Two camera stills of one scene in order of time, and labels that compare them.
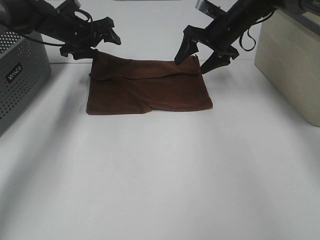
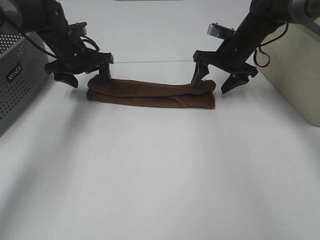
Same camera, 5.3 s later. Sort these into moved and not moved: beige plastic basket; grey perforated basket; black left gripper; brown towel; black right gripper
Moved: black right gripper; black left gripper; brown towel
Not moved: beige plastic basket; grey perforated basket
